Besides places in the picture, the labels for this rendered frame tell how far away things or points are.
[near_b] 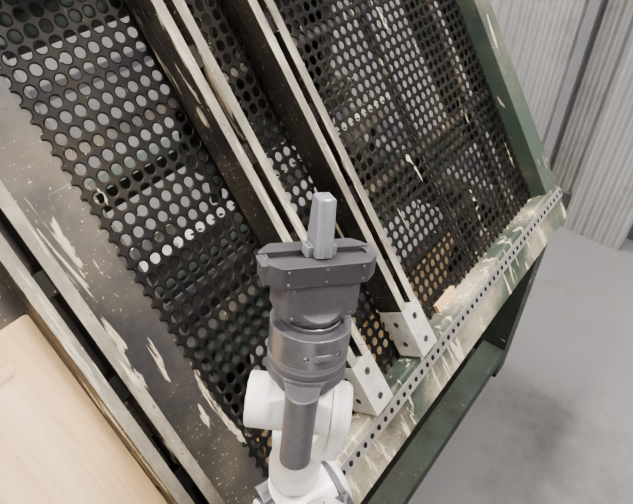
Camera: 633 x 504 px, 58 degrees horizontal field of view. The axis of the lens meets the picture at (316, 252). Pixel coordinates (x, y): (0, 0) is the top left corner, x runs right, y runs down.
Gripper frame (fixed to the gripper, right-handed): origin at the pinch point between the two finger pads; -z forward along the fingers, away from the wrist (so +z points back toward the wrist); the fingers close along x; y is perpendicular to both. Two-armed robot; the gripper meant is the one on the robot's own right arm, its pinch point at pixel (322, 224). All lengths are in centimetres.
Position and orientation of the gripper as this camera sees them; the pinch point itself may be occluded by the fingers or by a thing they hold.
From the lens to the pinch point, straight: 56.3
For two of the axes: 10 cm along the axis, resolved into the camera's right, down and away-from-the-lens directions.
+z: -1.0, 8.8, 4.6
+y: -3.4, -4.6, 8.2
